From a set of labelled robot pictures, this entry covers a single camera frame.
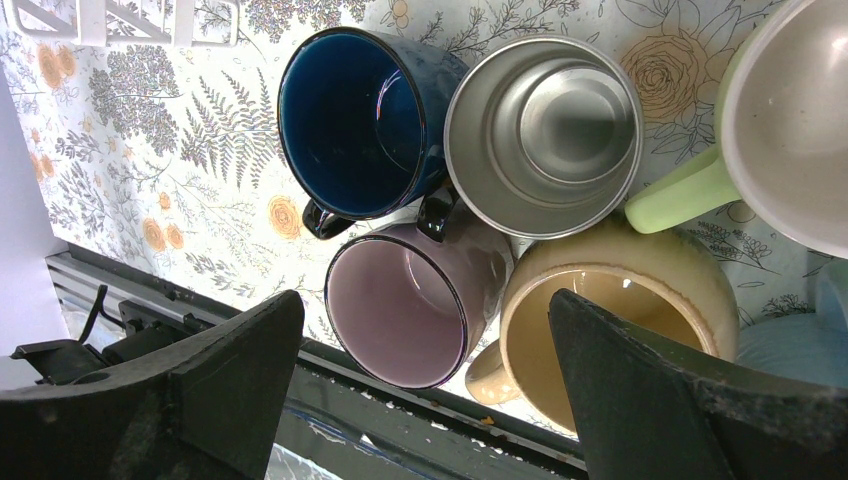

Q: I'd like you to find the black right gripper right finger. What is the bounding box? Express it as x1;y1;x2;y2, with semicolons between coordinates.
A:
549;289;847;479

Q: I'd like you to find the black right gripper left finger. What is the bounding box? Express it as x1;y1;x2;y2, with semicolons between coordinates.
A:
1;290;305;479

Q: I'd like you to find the beige ceramic teapot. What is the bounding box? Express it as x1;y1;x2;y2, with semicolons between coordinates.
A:
465;215;740;434

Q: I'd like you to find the light blue cup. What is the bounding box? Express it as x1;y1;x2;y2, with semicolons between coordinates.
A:
736;259;847;388

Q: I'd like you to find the mauve pink cup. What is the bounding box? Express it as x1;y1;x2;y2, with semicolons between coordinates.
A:
324;185;514;390

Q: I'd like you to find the cream brown steel tumbler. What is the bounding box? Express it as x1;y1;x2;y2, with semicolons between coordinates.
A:
444;34;645;240

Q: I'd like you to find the light green mug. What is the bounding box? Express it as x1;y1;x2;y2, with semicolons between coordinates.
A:
625;1;847;258

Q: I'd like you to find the dark blue mug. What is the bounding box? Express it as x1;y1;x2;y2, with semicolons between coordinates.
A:
277;27;469;240

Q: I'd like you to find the white wire dish rack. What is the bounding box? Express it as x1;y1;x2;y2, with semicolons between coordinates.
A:
1;1;240;48

